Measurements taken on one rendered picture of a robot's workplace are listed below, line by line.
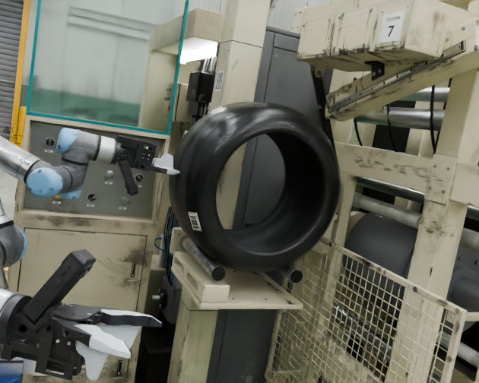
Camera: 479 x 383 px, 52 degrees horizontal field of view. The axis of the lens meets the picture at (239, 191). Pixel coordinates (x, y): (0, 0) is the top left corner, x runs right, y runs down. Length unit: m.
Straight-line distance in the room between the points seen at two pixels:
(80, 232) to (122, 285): 0.29
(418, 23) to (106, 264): 1.45
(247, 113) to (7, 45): 9.42
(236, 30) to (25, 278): 1.24
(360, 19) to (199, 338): 1.31
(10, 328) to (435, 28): 1.26
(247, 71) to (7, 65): 9.10
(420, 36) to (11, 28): 9.77
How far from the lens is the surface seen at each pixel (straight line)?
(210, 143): 1.47
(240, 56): 1.86
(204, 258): 1.62
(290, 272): 1.66
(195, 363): 2.10
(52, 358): 0.74
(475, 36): 1.47
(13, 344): 0.77
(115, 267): 2.12
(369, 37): 1.58
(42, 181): 1.33
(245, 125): 1.48
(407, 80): 1.61
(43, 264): 2.09
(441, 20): 1.53
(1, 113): 10.74
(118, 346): 0.65
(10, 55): 10.73
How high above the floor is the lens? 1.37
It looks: 8 degrees down
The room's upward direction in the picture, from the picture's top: 10 degrees clockwise
